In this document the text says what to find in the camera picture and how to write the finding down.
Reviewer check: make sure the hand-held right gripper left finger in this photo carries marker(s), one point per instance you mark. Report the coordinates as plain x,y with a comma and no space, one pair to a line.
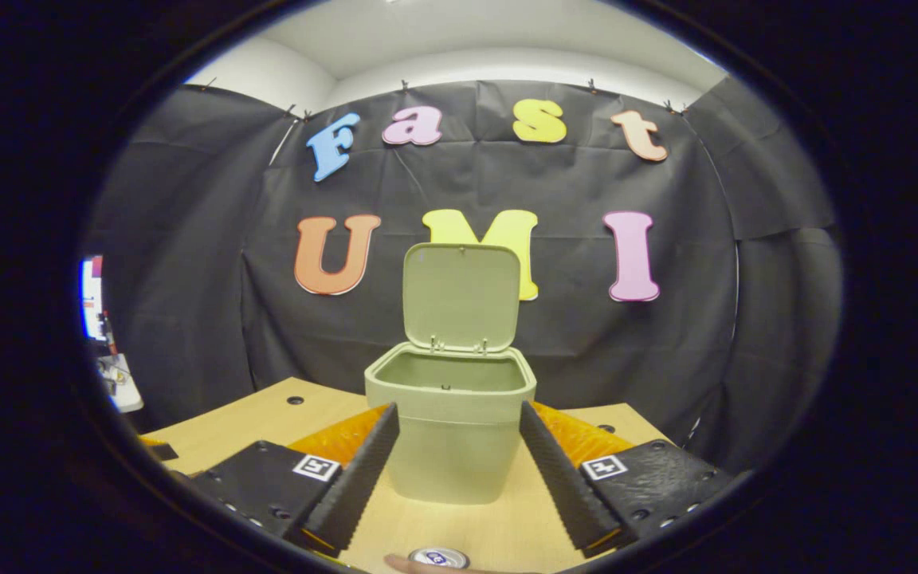
355,478

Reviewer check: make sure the wooden desktop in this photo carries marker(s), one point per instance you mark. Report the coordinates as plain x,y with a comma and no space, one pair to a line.
459,534

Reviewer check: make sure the black backdrop cloth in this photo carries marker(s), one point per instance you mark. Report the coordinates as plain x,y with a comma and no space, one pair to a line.
666,359

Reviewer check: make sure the computer monitor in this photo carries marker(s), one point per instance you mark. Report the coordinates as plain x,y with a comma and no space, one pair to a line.
92,299

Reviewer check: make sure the white side table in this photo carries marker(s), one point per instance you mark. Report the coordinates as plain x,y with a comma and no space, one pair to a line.
120,387

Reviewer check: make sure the green desktop garbage bin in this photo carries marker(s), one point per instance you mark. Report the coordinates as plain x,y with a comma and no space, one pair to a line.
463,295

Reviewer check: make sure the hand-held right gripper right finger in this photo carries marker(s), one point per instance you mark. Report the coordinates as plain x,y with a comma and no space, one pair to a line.
562,486

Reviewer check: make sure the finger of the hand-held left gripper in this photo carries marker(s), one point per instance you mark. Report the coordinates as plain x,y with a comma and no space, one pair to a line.
162,451

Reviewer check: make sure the blue silver pop can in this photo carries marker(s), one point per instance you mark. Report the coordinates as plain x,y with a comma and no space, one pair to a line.
439,557

